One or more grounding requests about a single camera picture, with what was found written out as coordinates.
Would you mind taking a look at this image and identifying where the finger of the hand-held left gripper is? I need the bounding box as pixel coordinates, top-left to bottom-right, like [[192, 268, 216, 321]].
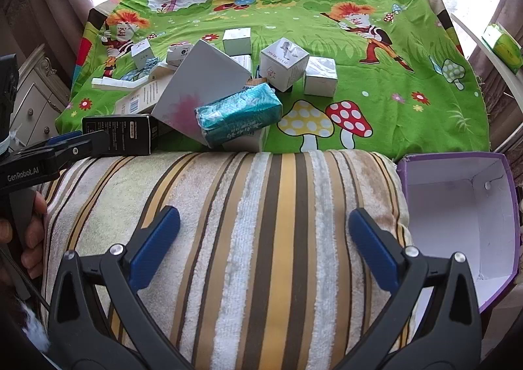
[[25, 131, 84, 150], [39, 130, 110, 170]]

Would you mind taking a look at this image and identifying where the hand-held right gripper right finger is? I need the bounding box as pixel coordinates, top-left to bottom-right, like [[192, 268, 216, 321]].
[[339, 208, 483, 370]]

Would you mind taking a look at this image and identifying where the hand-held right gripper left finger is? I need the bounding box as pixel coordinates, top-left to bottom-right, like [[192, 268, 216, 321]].
[[47, 206, 184, 370]]

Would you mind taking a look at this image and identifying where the purple cardboard box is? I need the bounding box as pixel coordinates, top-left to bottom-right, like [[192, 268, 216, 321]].
[[396, 152, 521, 315]]

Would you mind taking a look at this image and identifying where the large grey pink-print box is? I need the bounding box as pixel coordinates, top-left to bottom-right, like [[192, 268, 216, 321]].
[[151, 40, 252, 146]]

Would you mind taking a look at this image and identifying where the teal tissue packet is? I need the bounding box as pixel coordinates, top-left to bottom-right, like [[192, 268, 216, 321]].
[[195, 83, 283, 148]]

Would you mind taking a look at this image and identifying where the white printed cube box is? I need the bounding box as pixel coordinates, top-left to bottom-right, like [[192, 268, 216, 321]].
[[260, 38, 309, 92]]

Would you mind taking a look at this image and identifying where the person's left hand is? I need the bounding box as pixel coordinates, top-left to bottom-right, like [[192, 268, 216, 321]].
[[0, 190, 49, 273]]

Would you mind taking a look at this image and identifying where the white carved dresser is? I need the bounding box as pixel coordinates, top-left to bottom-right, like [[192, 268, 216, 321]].
[[8, 43, 72, 150]]

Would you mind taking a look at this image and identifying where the long cream box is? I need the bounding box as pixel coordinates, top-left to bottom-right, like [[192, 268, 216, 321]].
[[114, 76, 177, 115]]

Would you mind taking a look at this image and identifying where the striped brown towel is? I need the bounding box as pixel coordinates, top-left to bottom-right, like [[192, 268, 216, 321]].
[[39, 150, 411, 370]]

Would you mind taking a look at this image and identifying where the blue patterned packet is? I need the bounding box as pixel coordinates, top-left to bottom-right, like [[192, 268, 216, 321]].
[[122, 59, 159, 82]]

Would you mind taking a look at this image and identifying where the small white box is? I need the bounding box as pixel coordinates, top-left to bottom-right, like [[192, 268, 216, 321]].
[[223, 28, 251, 56], [131, 39, 158, 69]]

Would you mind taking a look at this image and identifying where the white box black print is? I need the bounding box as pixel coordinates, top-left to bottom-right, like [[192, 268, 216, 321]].
[[167, 42, 194, 66]]

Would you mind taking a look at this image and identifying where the silver white box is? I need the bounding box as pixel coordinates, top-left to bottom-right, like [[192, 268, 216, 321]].
[[304, 56, 338, 98]]

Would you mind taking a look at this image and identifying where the white curved shelf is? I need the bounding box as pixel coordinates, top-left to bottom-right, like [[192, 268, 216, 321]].
[[449, 13, 523, 99]]

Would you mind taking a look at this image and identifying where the green tissue pack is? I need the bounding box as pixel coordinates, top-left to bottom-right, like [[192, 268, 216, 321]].
[[481, 22, 523, 76]]

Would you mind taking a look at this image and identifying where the green cartoon printed cloth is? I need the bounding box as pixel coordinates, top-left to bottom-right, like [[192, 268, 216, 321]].
[[55, 0, 491, 162]]

